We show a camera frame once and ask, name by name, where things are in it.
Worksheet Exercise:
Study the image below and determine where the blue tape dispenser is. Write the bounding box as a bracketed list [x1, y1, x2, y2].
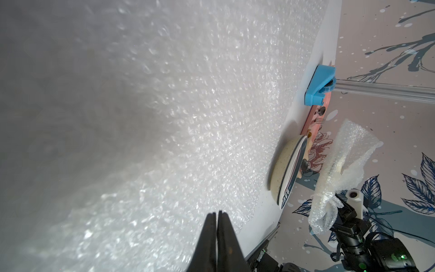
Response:
[304, 65, 336, 106]

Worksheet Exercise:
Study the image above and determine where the black ladle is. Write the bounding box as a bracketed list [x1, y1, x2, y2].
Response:
[298, 159, 310, 179]

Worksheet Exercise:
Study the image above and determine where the bubble wrap sheet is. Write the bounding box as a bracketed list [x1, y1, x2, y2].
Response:
[308, 119, 384, 235]
[1, 1, 328, 272]

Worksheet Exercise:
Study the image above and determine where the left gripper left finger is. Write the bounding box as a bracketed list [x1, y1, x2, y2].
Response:
[186, 213, 216, 272]

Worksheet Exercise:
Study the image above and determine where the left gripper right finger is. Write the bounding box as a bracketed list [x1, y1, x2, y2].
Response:
[217, 211, 250, 272]

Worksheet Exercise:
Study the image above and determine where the dark rimmed plate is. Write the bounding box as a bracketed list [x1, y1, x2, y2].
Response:
[270, 135, 308, 210]

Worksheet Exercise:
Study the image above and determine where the pink tray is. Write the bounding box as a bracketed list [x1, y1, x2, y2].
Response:
[301, 92, 331, 140]

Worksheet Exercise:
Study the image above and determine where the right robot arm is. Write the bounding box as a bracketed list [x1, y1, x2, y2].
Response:
[330, 197, 418, 272]

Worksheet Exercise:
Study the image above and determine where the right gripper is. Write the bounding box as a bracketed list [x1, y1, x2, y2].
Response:
[330, 194, 371, 253]

